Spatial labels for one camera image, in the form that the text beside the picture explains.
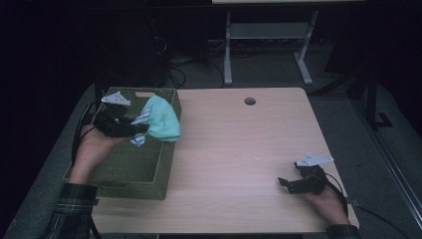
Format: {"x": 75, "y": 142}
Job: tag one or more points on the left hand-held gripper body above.
{"x": 111, "y": 121}

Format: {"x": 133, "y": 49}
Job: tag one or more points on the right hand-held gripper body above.
{"x": 310, "y": 177}

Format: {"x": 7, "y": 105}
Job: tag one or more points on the teal cloth with striped trim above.
{"x": 162, "y": 121}

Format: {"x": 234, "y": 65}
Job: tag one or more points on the green woven basket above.
{"x": 132, "y": 162}

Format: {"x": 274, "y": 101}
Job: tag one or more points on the person's right hand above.
{"x": 328, "y": 204}

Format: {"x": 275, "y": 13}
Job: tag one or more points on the person's left hand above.
{"x": 91, "y": 149}

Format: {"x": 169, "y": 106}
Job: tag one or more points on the dark metal stand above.
{"x": 375, "y": 99}

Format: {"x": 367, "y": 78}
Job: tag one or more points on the aluminium floor rail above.
{"x": 391, "y": 166}

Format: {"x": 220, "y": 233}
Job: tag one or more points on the white metal desk frame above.
{"x": 268, "y": 31}

